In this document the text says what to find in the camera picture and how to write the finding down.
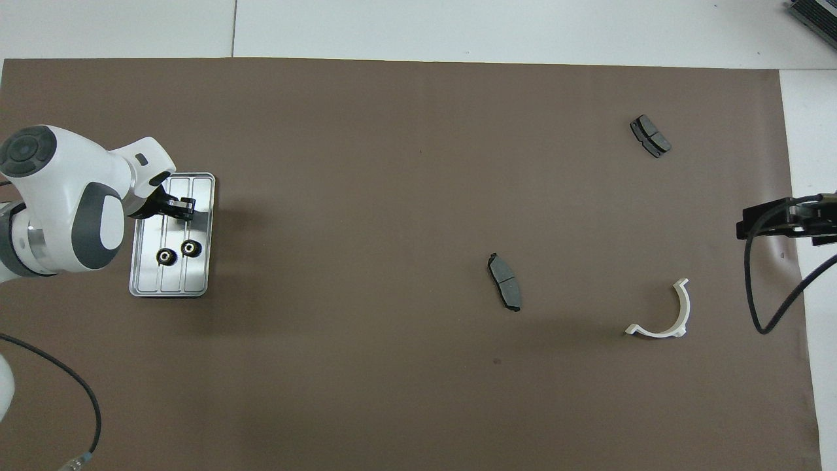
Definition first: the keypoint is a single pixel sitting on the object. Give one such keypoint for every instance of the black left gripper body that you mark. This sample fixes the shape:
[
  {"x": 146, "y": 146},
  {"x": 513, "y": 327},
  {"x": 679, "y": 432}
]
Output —
[{"x": 153, "y": 206}]

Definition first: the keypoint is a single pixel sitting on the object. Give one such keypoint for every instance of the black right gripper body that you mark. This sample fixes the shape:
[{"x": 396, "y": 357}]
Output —
[{"x": 817, "y": 219}]

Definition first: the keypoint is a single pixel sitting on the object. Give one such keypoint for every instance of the large black bearing gear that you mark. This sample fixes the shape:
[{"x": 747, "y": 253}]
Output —
[
  {"x": 165, "y": 256},
  {"x": 190, "y": 248}
]

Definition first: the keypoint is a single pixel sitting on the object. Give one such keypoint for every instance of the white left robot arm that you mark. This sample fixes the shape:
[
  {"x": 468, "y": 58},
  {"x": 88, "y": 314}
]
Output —
[{"x": 65, "y": 190}]

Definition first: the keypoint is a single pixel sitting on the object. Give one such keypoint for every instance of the silver metal tray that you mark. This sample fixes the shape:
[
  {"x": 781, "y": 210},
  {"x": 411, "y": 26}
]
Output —
[{"x": 196, "y": 281}]

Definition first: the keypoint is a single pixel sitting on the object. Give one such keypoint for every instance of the short grey brake pad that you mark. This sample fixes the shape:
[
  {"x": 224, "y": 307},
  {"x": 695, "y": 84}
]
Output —
[{"x": 650, "y": 134}]

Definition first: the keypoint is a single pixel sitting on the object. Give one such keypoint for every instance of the brown table mat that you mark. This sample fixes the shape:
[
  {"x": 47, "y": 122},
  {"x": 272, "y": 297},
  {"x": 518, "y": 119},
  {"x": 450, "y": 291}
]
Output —
[{"x": 327, "y": 131}]

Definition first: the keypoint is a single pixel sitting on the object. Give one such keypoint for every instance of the grey ribbed device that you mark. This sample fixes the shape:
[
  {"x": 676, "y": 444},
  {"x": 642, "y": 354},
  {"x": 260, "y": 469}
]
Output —
[{"x": 817, "y": 13}]

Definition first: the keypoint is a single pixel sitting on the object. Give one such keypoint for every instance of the long grey brake pad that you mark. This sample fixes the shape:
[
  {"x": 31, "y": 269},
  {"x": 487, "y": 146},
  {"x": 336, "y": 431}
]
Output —
[{"x": 505, "y": 278}]

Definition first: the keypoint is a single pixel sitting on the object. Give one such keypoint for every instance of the white curved plastic bracket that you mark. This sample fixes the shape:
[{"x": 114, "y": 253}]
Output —
[{"x": 657, "y": 333}]

